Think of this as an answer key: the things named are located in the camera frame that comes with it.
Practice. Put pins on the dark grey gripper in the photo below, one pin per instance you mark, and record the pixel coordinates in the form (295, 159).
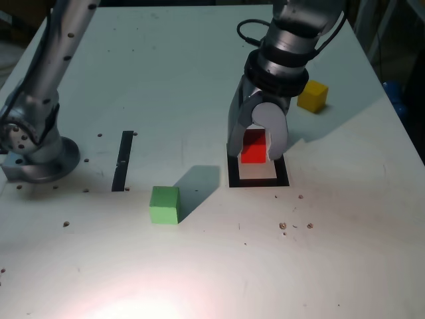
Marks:
(269, 97)

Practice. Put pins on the red cube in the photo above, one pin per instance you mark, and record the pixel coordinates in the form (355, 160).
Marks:
(254, 151)

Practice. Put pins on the yellow cube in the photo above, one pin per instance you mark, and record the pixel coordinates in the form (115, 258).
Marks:
(313, 98)

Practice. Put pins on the green cube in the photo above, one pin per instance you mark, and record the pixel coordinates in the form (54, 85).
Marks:
(164, 206)

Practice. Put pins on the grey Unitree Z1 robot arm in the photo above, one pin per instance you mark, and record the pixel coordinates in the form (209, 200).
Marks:
(43, 99)

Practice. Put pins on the black tape square outline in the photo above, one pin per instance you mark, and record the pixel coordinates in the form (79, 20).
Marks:
(259, 183)

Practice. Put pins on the black tape strip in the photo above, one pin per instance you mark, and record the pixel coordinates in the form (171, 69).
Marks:
(122, 159)

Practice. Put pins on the blue plastic object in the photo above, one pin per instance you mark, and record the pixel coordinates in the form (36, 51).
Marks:
(393, 96)

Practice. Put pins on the grey metal frame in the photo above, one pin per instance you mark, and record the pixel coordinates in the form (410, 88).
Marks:
(359, 13)

